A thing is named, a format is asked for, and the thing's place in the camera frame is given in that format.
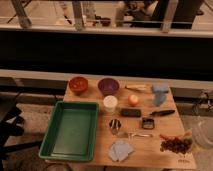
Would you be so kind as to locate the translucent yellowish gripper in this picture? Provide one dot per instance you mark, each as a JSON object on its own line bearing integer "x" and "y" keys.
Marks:
{"x": 187, "y": 134}

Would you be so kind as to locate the dark red grape bunch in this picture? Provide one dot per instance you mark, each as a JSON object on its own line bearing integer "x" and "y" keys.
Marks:
{"x": 176, "y": 145}

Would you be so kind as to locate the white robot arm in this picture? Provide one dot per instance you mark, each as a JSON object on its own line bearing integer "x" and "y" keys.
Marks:
{"x": 200, "y": 131}

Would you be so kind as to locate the red chili pepper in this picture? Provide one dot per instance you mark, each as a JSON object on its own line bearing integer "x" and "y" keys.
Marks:
{"x": 166, "y": 137}

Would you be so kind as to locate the small black metal tin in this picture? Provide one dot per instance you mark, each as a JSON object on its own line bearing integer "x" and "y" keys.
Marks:
{"x": 148, "y": 123}

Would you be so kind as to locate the silver metal peeler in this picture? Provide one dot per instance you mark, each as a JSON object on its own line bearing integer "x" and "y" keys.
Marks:
{"x": 131, "y": 135}

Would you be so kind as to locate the black rectangular sponge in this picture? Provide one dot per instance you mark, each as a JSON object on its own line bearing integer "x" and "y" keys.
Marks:
{"x": 131, "y": 112}

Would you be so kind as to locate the orange round fruit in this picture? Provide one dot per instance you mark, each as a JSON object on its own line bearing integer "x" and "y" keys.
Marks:
{"x": 133, "y": 100}

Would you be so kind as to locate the light blue folded cloth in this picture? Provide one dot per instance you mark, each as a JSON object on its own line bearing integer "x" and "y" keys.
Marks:
{"x": 120, "y": 150}

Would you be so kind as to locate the beige wooden utensil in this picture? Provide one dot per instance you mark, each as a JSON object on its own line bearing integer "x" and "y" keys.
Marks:
{"x": 137, "y": 87}

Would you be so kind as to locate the metal measuring cup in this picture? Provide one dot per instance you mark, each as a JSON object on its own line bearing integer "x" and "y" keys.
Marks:
{"x": 114, "y": 125}

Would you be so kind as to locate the white plastic cup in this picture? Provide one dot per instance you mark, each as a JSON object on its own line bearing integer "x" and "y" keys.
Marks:
{"x": 110, "y": 102}

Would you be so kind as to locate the purple bowl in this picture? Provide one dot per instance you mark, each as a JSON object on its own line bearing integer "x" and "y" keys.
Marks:
{"x": 108, "y": 86}

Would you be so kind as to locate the green plastic tray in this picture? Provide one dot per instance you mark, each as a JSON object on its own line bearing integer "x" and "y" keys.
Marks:
{"x": 71, "y": 132}

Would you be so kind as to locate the red-orange bowl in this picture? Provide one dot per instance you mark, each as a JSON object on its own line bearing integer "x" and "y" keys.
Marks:
{"x": 78, "y": 84}

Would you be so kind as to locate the black office chair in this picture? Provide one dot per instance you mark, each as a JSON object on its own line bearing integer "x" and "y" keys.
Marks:
{"x": 10, "y": 121}

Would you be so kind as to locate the black handled knife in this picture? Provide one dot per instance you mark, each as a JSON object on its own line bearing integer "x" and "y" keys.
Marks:
{"x": 162, "y": 113}

